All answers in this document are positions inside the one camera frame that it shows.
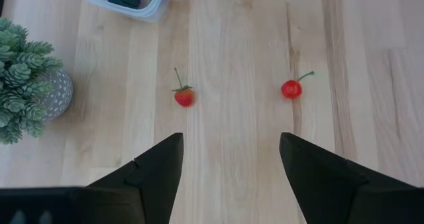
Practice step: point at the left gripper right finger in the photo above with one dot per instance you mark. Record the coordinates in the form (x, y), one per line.
(324, 191)

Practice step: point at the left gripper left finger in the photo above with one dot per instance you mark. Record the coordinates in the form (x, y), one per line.
(155, 184)

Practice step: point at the small long-stemmed toy strawberry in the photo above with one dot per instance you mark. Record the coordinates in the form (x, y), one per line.
(184, 98)

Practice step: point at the red toy cherry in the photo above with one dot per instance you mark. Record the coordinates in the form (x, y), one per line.
(291, 89)

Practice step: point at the clear plastic tupperware container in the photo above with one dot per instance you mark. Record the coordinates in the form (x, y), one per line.
(149, 15)

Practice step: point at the green potted succulent plant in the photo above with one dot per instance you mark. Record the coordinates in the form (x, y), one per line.
(20, 75)

